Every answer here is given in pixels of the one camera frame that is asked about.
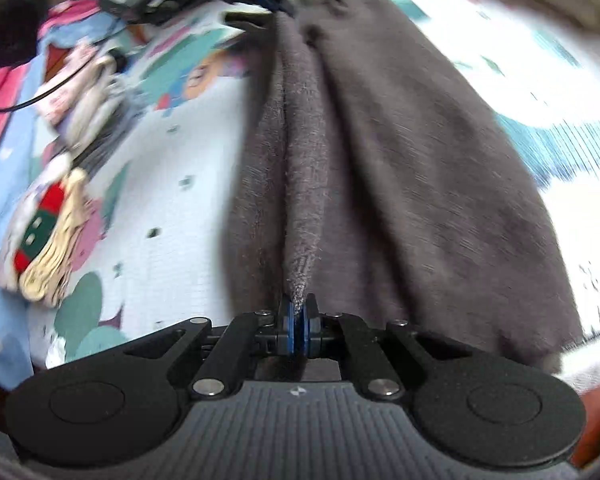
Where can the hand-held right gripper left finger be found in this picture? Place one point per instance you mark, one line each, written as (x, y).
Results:
(291, 325)

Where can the red green patterned cloth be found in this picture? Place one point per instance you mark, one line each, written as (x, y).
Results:
(45, 230)

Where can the pink printed cloth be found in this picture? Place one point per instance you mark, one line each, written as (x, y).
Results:
(75, 72)

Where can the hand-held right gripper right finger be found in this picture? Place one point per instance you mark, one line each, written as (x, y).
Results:
(307, 330)

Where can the grey striped cloth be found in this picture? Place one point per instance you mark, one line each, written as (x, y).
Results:
(97, 110)

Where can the printed play mat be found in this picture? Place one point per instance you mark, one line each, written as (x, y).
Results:
(180, 135)

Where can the light blue cloth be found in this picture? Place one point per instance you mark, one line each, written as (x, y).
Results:
(5, 210)

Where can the grey knit cardigan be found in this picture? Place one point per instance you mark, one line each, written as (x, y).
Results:
(405, 160)

